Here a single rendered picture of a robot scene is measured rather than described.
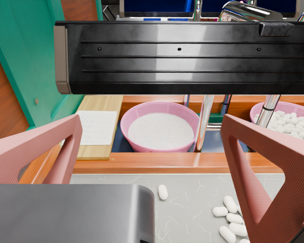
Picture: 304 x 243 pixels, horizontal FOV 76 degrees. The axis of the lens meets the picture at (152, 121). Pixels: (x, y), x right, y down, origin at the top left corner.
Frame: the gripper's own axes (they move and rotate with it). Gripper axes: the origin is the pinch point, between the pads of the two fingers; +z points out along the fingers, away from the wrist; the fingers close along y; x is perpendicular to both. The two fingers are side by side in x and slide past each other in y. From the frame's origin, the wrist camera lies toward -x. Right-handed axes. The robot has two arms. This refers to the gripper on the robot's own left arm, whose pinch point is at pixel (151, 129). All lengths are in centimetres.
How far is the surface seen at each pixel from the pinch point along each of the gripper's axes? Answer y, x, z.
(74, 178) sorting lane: 19.4, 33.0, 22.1
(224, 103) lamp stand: -27, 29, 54
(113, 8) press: 80, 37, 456
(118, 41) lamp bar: 3.5, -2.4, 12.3
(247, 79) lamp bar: -10.6, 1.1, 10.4
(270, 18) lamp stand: -13.0, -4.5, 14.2
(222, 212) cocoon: -15.0, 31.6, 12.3
